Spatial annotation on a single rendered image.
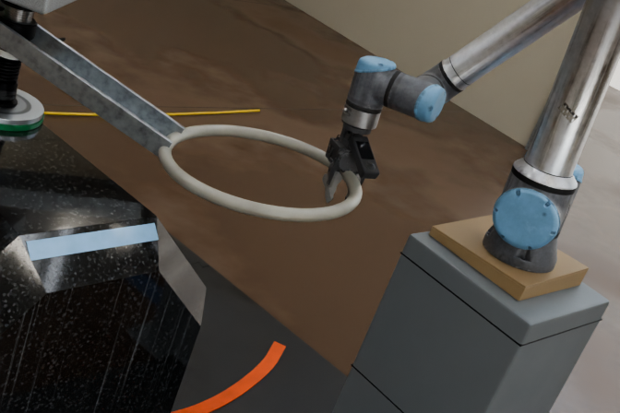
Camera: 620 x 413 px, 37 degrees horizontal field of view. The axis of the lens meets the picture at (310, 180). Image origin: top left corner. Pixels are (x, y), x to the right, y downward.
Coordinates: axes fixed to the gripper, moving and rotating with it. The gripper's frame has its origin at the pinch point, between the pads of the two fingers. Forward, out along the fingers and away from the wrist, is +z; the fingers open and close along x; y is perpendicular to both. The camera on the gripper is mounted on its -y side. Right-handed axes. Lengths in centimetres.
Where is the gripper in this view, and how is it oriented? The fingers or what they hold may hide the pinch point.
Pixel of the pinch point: (339, 200)
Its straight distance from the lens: 229.2
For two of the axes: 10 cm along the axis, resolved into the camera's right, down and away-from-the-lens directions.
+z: -2.6, 8.9, 3.8
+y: -3.6, -4.5, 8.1
